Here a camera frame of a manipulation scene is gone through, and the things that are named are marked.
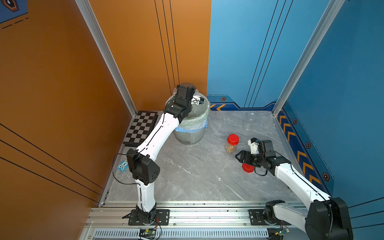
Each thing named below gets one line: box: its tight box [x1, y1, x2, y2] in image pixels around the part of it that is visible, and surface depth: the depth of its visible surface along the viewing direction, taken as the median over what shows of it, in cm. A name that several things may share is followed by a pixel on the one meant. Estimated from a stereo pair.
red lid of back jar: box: [227, 133, 240, 146], surface depth 91 cm
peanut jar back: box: [225, 144, 236, 153], surface depth 98 cm
